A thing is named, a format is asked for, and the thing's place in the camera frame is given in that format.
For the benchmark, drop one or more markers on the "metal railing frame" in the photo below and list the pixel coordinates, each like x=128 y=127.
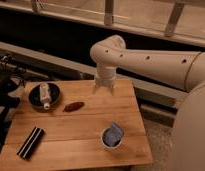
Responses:
x=181 y=21

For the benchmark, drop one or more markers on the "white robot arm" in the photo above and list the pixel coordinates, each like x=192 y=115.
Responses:
x=180 y=69

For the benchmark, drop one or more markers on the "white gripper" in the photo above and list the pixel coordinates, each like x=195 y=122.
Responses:
x=105 y=76

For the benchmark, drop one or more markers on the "white tube in bowl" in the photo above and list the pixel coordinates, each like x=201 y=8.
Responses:
x=45 y=97

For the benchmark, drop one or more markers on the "black round bowl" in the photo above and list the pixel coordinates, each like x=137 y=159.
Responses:
x=34 y=95

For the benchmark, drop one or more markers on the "brown sausage-shaped object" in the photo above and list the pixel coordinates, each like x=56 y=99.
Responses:
x=73 y=106

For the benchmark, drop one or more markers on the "black equipment with cables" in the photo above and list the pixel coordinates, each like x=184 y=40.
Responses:
x=7 y=102

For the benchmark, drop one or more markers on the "black white striped block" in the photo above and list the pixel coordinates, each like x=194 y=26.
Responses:
x=31 y=143

